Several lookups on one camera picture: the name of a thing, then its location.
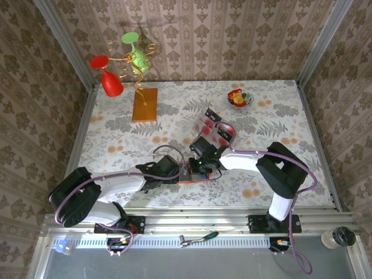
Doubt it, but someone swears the clear acrylic card stand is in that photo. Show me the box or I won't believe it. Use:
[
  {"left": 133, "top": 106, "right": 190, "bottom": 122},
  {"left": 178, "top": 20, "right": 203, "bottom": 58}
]
[{"left": 194, "top": 107, "right": 238, "bottom": 148}]

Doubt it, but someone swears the floral fern print tablecloth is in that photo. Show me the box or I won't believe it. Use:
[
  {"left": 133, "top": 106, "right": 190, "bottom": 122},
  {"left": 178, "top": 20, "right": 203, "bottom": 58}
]
[{"left": 67, "top": 80, "right": 334, "bottom": 209}]

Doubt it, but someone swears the white bowl green leaf print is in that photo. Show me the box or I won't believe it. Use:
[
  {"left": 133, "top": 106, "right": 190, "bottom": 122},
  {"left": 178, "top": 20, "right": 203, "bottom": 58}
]
[{"left": 227, "top": 89, "right": 255, "bottom": 110}]

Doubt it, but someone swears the red wine glass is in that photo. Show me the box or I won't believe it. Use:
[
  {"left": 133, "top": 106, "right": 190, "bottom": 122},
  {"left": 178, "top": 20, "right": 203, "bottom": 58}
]
[{"left": 90, "top": 55, "right": 124, "bottom": 98}]

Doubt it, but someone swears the grey metal shelf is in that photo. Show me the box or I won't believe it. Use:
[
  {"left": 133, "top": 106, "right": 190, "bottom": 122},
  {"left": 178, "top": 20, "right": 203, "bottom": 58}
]
[{"left": 26, "top": 235, "right": 372, "bottom": 279}]

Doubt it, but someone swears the green wine glass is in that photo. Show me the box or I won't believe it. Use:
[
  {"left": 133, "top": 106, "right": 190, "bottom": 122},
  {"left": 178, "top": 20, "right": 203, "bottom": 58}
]
[{"left": 121, "top": 31, "right": 149, "bottom": 74}]

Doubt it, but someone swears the blue white plastic connector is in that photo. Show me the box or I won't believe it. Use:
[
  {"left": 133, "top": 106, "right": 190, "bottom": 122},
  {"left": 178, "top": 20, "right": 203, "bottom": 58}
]
[{"left": 53, "top": 237, "right": 75, "bottom": 256}]

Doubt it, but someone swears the glass jar black lid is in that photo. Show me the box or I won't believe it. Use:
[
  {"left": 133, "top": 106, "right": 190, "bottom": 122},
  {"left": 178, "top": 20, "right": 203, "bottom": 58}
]
[{"left": 321, "top": 226, "right": 357, "bottom": 250}]

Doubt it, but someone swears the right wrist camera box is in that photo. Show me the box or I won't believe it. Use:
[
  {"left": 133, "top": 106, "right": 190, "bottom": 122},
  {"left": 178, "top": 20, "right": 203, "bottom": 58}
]
[{"left": 189, "top": 136, "right": 216, "bottom": 159}]

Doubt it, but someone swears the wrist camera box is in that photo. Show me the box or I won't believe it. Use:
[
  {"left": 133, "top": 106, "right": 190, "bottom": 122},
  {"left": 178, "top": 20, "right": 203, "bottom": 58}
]
[
  {"left": 156, "top": 155, "right": 179, "bottom": 178},
  {"left": 189, "top": 136, "right": 216, "bottom": 159}
]

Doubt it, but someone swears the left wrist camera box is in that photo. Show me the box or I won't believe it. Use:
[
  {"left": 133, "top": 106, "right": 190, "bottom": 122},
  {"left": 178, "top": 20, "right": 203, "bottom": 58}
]
[{"left": 156, "top": 155, "right": 179, "bottom": 178}]

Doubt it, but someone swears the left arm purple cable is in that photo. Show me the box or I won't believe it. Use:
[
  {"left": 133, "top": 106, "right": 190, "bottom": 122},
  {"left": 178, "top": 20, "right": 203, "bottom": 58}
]
[{"left": 51, "top": 144, "right": 187, "bottom": 257}]

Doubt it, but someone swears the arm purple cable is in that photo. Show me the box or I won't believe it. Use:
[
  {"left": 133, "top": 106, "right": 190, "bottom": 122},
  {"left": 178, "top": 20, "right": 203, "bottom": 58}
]
[
  {"left": 51, "top": 144, "right": 187, "bottom": 257},
  {"left": 195, "top": 121, "right": 318, "bottom": 276}
]

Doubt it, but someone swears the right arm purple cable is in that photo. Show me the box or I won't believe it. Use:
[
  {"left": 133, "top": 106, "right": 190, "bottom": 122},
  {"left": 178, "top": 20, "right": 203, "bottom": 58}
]
[{"left": 195, "top": 121, "right": 318, "bottom": 276}]

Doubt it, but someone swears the aluminium front rail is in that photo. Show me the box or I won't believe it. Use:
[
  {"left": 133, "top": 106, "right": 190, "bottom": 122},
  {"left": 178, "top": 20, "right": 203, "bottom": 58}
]
[{"left": 40, "top": 206, "right": 361, "bottom": 237}]

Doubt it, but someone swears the gold wire rack wooden base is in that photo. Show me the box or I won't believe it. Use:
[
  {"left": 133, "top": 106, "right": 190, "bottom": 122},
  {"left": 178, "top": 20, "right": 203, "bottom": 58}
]
[{"left": 108, "top": 40, "right": 159, "bottom": 123}]

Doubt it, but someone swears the ratchet wrench green handle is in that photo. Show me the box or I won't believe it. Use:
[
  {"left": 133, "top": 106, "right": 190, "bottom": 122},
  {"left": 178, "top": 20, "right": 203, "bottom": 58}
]
[{"left": 179, "top": 231, "right": 220, "bottom": 249}]

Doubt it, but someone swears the slotted grey cable duct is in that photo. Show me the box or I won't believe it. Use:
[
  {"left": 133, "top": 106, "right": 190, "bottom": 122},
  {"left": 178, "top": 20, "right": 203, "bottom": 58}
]
[{"left": 52, "top": 234, "right": 276, "bottom": 249}]

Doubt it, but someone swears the aluminium side rail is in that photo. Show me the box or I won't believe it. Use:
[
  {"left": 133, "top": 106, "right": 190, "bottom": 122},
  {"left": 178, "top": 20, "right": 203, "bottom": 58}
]
[
  {"left": 295, "top": 80, "right": 344, "bottom": 213},
  {"left": 55, "top": 84, "right": 98, "bottom": 214}
]

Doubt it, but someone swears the aluminium frame post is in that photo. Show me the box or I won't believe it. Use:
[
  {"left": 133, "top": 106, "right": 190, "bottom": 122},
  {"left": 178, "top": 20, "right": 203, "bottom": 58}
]
[
  {"left": 33, "top": 0, "right": 96, "bottom": 91},
  {"left": 296, "top": 0, "right": 354, "bottom": 88}
]

